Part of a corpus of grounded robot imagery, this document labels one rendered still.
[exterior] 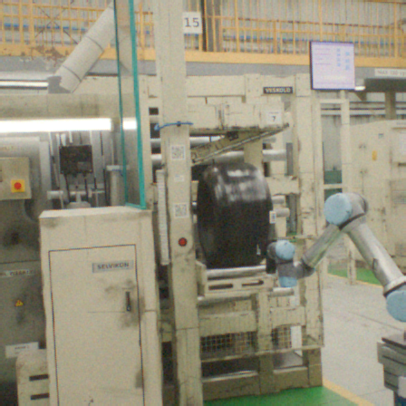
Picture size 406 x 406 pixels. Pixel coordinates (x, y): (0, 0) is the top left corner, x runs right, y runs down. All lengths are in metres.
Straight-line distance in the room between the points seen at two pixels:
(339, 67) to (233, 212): 4.53
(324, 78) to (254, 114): 3.72
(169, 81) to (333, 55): 4.33
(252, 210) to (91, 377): 1.11
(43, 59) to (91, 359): 6.35
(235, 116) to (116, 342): 1.57
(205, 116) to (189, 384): 1.42
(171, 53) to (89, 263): 1.26
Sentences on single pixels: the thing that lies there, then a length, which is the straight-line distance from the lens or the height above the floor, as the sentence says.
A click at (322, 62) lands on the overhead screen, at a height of 2.64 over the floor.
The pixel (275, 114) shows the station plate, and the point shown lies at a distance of 3.31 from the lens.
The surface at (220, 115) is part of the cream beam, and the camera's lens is 3.22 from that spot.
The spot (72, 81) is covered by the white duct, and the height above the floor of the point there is 1.92.
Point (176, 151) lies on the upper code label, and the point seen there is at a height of 1.51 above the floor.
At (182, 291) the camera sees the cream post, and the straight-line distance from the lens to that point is 2.92.
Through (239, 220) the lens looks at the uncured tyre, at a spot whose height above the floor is 1.16.
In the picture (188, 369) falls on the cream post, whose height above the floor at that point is 0.41.
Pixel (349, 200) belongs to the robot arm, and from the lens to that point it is 2.24.
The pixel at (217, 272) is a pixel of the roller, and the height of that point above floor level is 0.90.
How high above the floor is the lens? 1.37
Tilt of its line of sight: 3 degrees down
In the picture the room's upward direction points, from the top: 3 degrees counter-clockwise
